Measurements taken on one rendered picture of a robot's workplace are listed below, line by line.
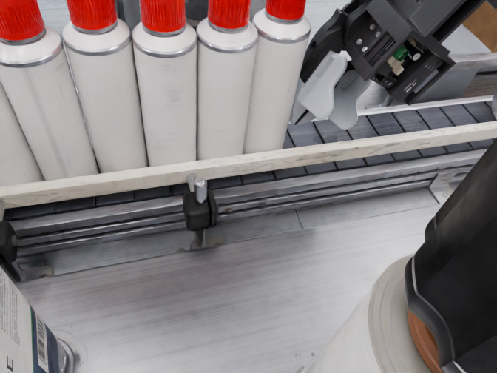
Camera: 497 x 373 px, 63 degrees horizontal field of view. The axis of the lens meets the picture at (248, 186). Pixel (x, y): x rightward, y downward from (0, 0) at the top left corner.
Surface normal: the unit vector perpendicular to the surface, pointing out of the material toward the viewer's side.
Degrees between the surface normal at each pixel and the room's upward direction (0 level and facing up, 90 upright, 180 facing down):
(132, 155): 90
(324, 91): 63
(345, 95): 57
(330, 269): 0
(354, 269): 0
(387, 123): 0
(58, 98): 90
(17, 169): 90
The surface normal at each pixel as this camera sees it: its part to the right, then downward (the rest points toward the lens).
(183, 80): 0.59, 0.66
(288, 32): 0.23, 0.11
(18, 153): 0.93, 0.34
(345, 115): -0.72, -0.17
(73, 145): 0.79, 0.52
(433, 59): 0.26, 0.77
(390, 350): 0.07, -0.62
